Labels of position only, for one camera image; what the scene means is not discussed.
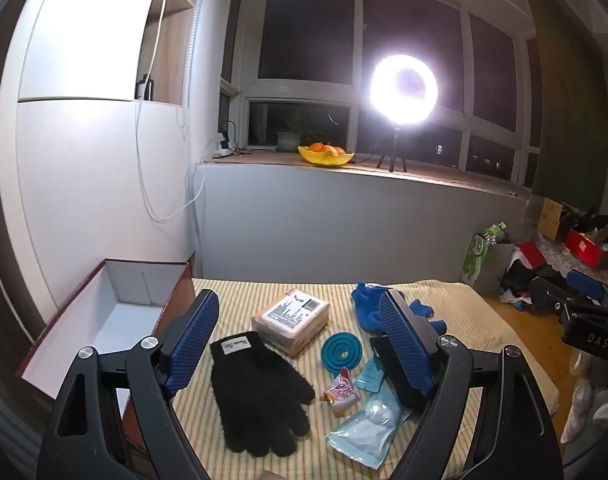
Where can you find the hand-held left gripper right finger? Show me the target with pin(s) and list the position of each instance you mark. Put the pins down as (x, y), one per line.
(406, 345)

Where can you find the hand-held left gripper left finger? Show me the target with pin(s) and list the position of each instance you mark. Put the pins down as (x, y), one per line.
(194, 340)

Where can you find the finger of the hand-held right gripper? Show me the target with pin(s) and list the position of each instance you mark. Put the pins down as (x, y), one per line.
(584, 282)

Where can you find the blue fuzzy glove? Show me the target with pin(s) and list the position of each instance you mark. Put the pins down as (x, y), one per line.
(366, 307)

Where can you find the red cardboard box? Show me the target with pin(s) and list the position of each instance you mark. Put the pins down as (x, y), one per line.
(134, 285)

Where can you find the black fuzzy glove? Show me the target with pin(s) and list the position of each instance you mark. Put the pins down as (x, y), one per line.
(259, 390)

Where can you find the orange tissue pack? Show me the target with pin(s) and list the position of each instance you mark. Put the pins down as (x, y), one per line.
(291, 317)

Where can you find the person's right hand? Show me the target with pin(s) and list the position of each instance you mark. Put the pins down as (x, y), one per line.
(581, 405)

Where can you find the red shoe box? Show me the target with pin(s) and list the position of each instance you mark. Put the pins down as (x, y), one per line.
(586, 250)

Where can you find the light blue small packet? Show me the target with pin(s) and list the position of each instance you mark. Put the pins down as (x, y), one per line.
(370, 375)

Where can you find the teal collapsible funnel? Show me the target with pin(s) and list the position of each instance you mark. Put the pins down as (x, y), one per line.
(341, 352)

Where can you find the pink snack packet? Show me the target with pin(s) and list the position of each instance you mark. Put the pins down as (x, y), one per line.
(343, 392)

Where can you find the grey paper bag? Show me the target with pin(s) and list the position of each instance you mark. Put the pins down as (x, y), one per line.
(499, 265)

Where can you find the clear blue plastic package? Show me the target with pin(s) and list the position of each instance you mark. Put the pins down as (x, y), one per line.
(371, 425)

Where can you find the green patterned bag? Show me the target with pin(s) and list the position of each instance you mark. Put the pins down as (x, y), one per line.
(476, 255)

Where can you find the white power strip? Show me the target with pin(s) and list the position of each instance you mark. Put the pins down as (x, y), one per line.
(224, 147)

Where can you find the yellow fruit bowl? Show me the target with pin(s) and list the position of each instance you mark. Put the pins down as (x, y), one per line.
(326, 159)

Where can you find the oranges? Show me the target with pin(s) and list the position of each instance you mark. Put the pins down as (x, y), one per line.
(324, 148)

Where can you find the potted plant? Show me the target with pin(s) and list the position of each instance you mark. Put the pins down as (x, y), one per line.
(288, 140)

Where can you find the window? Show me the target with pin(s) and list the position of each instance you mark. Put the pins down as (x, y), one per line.
(309, 25)

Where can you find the wooden wall shelf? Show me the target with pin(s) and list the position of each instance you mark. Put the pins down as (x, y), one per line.
(176, 50)

